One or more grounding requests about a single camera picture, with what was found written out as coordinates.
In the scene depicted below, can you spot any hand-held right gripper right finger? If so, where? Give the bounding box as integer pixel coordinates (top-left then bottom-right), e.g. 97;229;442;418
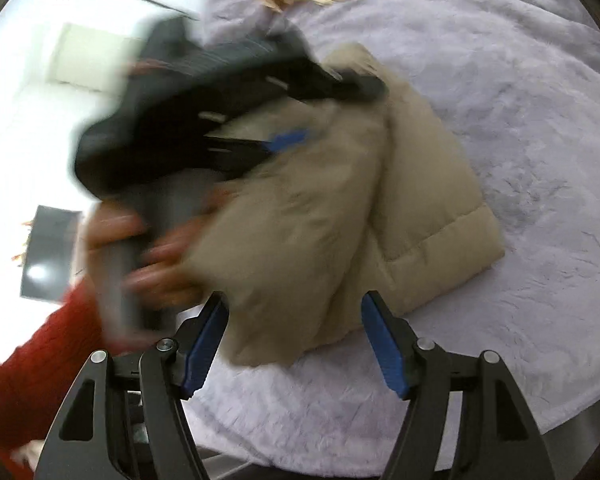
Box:
361;291;556;480

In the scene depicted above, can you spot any grey plush bed blanket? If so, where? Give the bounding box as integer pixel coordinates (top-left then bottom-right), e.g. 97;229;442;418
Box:
185;0;600;467

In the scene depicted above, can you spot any dark monitor screen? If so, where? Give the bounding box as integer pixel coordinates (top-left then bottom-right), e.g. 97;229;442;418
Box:
20;204;81;303

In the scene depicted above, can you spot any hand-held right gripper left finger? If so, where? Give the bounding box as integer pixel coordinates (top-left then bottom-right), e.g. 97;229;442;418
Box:
34;291;230;480

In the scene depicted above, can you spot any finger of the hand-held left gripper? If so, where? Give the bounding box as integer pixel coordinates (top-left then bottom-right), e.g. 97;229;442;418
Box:
280;60;388;103
207;129;311;181

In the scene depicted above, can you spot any person's left forearm red sleeve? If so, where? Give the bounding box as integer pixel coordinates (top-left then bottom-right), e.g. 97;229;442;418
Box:
0;280;112;461

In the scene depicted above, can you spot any khaki puffer jacket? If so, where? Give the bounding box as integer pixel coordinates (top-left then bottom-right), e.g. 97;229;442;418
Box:
180;42;507;368

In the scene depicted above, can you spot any person's left hand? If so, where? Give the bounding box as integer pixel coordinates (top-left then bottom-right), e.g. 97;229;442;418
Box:
85;195;221;311

